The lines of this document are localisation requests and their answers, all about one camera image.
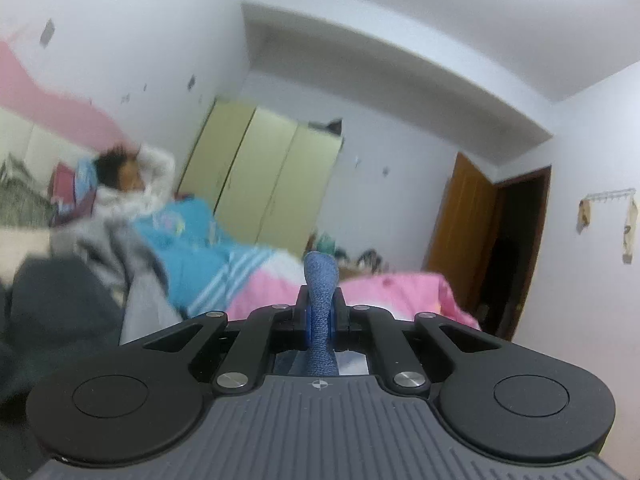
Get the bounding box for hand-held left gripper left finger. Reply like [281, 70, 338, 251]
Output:
[142, 285, 313, 396]

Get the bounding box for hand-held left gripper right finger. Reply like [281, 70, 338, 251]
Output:
[330, 287, 503, 396]

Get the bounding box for blue jeans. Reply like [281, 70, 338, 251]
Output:
[287, 251, 371, 376]

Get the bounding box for pink patterned quilt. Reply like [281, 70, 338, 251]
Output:
[227, 252, 481, 331]

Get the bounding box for pale yellow wardrobe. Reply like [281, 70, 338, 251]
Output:
[177, 97, 346, 261]

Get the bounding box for brown wooden door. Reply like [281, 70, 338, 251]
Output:
[425, 152, 501, 306]

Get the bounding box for grey hoodie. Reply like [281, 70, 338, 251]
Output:
[50, 220, 186, 346]

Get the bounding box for dark bag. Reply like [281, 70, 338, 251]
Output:
[307, 117, 344, 136]

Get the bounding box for dark grey jacket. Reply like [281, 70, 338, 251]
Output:
[0, 255, 126, 411]

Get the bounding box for colourful pillow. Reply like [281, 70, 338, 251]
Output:
[50, 160, 101, 226]

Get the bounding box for long beige hanging cloth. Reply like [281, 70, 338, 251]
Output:
[622, 197, 640, 265]

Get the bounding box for white wall hook rack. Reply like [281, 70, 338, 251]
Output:
[585, 187, 638, 206]

